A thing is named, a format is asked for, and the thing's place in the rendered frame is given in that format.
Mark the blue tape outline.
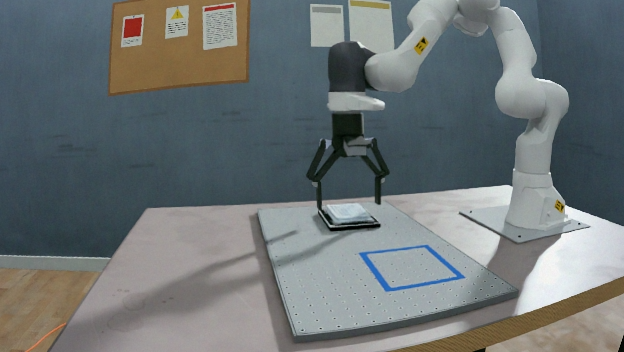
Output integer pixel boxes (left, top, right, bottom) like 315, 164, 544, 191
359, 245, 466, 292

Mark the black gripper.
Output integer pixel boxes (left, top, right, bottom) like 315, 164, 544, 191
306, 113, 390, 210

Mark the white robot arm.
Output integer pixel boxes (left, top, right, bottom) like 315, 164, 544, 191
327, 0, 571, 231

